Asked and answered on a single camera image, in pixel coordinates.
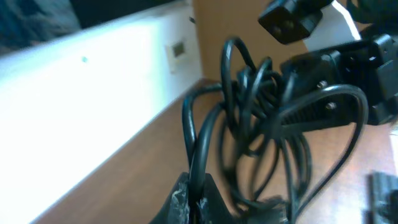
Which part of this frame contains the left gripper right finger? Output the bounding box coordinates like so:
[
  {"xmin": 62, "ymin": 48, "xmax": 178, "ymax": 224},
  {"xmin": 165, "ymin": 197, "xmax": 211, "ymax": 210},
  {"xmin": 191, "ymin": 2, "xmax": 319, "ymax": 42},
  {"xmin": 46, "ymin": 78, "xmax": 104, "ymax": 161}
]
[{"xmin": 196, "ymin": 174, "xmax": 236, "ymax": 224}]

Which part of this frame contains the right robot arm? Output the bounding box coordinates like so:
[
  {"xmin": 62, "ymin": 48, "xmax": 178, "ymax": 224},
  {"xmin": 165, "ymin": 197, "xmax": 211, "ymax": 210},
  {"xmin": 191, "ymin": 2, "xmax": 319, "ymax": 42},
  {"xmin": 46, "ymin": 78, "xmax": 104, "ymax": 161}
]
[{"xmin": 259, "ymin": 1, "xmax": 397, "ymax": 133}]

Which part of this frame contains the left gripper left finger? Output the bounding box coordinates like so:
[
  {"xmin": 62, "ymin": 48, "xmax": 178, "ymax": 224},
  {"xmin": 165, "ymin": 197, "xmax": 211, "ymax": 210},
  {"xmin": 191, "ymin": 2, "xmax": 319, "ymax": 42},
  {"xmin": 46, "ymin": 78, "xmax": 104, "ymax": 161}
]
[{"xmin": 149, "ymin": 172, "xmax": 190, "ymax": 224}]

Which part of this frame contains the black USB cable thin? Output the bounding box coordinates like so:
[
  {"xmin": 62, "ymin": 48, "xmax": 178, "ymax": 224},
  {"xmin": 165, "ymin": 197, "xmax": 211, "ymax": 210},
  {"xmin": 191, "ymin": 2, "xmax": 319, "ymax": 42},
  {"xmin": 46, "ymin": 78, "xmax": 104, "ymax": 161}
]
[{"xmin": 217, "ymin": 74, "xmax": 370, "ymax": 224}]

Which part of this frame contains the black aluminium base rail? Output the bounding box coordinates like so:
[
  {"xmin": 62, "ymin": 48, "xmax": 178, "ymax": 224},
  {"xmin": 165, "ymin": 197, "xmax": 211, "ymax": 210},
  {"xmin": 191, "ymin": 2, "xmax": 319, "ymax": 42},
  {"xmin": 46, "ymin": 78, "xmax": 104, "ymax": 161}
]
[{"xmin": 368, "ymin": 172, "xmax": 397, "ymax": 224}]

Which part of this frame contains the black USB cable thick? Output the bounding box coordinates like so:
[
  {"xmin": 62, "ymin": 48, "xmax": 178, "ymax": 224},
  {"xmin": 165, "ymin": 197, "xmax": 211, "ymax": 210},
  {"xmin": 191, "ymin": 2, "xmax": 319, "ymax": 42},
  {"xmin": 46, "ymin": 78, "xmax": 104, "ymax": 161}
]
[{"xmin": 182, "ymin": 37, "xmax": 312, "ymax": 223}]

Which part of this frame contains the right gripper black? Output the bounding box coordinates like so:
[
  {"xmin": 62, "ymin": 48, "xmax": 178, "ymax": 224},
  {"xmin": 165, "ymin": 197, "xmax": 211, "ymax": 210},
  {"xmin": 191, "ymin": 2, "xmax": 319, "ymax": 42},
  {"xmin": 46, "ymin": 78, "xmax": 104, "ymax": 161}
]
[{"xmin": 273, "ymin": 34, "xmax": 397, "ymax": 133}]

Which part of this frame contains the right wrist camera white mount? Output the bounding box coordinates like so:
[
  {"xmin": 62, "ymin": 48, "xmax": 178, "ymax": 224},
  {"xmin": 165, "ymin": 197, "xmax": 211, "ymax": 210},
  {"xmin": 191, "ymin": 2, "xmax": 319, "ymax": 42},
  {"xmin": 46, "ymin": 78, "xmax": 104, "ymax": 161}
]
[{"xmin": 257, "ymin": 0, "xmax": 362, "ymax": 52}]

